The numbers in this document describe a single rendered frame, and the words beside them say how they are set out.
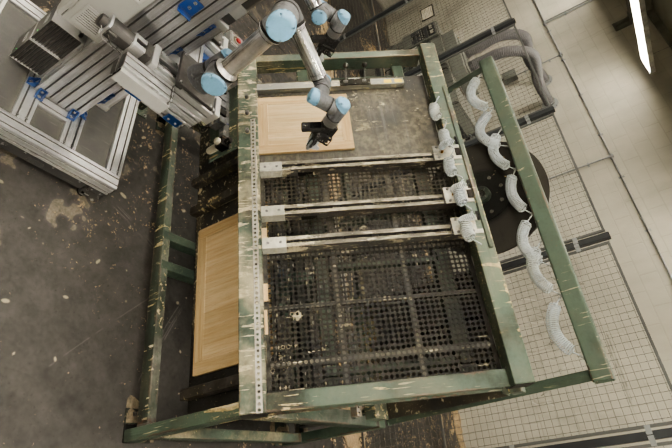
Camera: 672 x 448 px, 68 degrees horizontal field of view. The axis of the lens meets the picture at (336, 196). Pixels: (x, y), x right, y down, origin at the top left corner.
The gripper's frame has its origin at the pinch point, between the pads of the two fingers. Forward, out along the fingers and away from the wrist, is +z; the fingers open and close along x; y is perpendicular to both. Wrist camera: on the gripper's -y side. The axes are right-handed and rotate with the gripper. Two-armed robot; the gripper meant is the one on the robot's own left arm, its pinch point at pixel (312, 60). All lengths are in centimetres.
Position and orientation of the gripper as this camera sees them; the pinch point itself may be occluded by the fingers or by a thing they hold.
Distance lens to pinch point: 300.0
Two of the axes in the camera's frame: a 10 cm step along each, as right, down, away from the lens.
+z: -4.8, 5.4, 6.9
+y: 8.8, 2.6, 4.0
